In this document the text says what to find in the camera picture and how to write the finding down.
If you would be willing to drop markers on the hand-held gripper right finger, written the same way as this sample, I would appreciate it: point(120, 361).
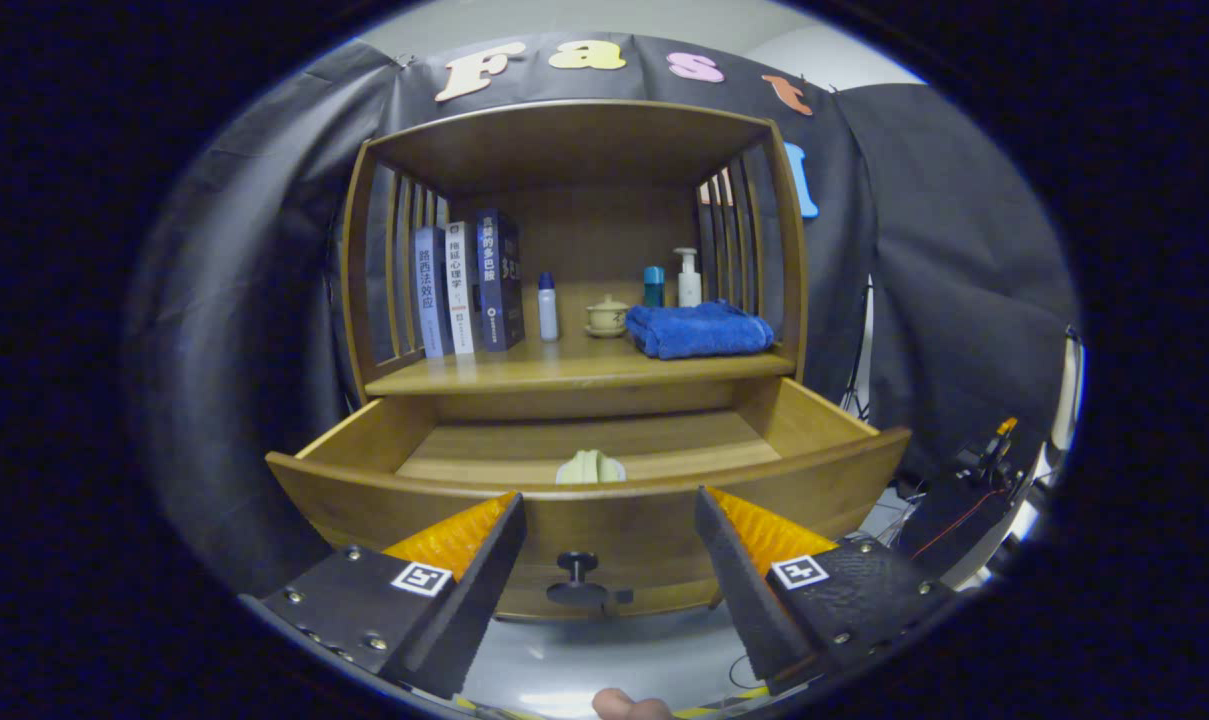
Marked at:
point(744, 590)

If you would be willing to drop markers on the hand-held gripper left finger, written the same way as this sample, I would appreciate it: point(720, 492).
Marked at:
point(474, 600)

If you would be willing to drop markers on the black round drawer knob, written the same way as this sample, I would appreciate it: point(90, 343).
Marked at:
point(577, 565)

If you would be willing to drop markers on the wooden drawer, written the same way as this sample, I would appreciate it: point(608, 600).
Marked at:
point(614, 520)

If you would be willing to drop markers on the wooden countertop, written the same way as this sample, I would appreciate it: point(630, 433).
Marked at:
point(564, 365)

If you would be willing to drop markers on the wooden cabinet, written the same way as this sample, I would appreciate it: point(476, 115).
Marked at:
point(564, 140)

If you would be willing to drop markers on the black equipment with orange tip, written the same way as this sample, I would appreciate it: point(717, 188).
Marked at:
point(949, 520)

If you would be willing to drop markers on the black tripod stand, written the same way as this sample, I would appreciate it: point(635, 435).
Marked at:
point(854, 395)

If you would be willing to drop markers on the folded blue towel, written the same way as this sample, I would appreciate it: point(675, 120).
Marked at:
point(699, 332)

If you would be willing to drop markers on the white bottle with blue cap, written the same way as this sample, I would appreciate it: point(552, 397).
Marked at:
point(548, 315)

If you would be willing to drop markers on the beige lidded tea cup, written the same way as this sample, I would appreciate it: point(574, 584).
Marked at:
point(607, 318)

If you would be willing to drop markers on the white pump bottle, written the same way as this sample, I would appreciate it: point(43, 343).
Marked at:
point(689, 288)

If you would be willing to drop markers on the light blue book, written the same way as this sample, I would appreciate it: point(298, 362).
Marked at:
point(431, 295)

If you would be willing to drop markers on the white book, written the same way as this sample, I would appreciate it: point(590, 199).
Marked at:
point(461, 290)

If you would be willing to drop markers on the teal bottle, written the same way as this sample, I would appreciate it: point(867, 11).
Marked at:
point(654, 290)

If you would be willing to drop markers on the dark blue book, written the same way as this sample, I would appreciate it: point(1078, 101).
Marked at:
point(499, 285)

